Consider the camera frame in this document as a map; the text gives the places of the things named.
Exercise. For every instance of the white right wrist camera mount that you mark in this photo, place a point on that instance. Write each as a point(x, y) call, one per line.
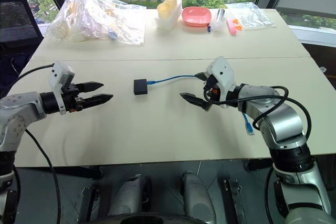
point(223, 74)

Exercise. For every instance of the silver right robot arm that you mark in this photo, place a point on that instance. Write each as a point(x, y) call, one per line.
point(283, 124)

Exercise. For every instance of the black metal stand bracket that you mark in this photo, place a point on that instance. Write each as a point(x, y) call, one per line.
point(88, 204)
point(235, 200)

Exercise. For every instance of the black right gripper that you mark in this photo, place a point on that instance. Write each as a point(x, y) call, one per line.
point(211, 90)

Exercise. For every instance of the clear utensil packet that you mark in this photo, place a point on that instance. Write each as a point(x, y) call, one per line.
point(218, 22)

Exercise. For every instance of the flat clear plastic bag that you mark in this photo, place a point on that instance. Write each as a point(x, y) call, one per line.
point(252, 16)

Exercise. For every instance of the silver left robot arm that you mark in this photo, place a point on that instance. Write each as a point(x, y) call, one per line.
point(21, 108)

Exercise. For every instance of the large clear plastic bag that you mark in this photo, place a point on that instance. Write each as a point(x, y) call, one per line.
point(92, 16)

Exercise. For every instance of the silver rounded robot leg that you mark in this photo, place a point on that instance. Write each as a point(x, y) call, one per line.
point(195, 195)
point(130, 195)

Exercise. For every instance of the white cup holder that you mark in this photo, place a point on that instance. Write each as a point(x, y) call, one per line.
point(172, 15)

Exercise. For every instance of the pink rectangular case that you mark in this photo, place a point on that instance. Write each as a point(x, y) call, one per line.
point(231, 27)

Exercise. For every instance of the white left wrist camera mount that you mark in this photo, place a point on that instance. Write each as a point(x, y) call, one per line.
point(61, 75)

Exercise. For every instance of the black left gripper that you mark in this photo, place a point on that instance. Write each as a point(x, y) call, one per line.
point(72, 101)

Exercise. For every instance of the black mesh chair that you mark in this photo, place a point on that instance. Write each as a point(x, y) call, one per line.
point(15, 22)

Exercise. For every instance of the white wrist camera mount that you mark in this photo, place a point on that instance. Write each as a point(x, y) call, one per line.
point(61, 75)
point(223, 74)

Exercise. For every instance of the small black adapter box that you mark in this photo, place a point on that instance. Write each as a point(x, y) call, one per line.
point(140, 87)

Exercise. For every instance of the pink plastic bowl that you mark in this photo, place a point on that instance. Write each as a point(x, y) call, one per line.
point(196, 16)

